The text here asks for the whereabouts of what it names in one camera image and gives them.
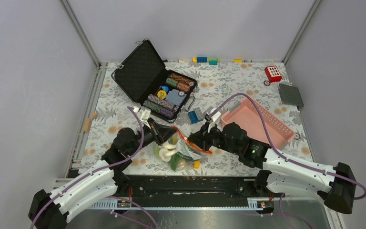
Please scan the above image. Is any yellow toy brick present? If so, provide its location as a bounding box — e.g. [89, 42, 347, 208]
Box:
[193, 161, 201, 169]

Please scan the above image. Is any yellow big blind button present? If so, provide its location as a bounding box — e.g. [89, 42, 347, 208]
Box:
[156, 90, 167, 99]

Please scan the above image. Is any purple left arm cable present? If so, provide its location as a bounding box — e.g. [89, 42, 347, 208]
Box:
[30, 106, 144, 229]

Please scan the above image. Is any teal brick at wall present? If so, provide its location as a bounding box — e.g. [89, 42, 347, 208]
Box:
[208, 60, 218, 65]

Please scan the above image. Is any green toy cabbage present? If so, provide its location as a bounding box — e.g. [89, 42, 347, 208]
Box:
[169, 153, 187, 171]

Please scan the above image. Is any clear zip bag orange zipper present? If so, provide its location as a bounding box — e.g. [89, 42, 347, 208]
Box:
[154, 126, 213, 171]

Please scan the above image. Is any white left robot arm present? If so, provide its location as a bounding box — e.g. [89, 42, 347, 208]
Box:
[28, 118, 177, 229]

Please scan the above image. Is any blue toy brick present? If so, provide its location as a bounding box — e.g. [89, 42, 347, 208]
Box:
[187, 111, 200, 124]

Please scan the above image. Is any black poker chip case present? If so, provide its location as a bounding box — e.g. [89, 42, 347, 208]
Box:
[111, 39, 198, 123]

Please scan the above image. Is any pink plastic basket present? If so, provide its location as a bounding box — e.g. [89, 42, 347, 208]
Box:
[221, 98, 295, 149]

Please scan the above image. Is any red toy block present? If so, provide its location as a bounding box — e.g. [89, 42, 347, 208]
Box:
[264, 65, 283, 83]

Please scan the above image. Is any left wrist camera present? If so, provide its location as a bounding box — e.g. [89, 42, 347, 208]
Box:
[132, 106, 151, 127]

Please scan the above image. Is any blue playing card deck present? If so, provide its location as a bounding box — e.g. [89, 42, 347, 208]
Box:
[165, 89, 187, 106]

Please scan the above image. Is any wooden block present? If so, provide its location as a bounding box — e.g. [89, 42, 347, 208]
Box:
[82, 118, 92, 132]

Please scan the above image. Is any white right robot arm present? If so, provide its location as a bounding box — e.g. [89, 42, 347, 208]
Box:
[188, 123, 356, 214]

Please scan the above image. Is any floral tablecloth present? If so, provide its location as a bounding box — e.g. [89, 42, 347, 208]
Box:
[79, 62, 313, 177]

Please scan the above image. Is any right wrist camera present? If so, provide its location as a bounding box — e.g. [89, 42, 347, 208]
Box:
[204, 107, 222, 133]

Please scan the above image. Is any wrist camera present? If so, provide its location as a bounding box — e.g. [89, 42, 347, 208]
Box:
[132, 106, 151, 127]
[204, 107, 222, 133]

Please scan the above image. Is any blue brick at wall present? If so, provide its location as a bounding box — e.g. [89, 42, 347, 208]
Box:
[196, 56, 208, 62]

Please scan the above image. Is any grey studded baseplate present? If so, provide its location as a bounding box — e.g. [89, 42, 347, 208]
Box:
[278, 83, 304, 108]

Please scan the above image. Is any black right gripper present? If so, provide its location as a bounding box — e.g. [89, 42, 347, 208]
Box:
[188, 120, 241, 155]

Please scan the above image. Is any poker chip right edge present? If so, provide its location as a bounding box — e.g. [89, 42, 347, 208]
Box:
[294, 133, 301, 140]

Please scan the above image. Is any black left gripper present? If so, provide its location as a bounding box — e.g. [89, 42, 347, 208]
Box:
[127, 117, 178, 156]

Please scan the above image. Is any grey toy brick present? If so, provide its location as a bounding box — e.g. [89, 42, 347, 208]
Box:
[193, 107, 204, 122]

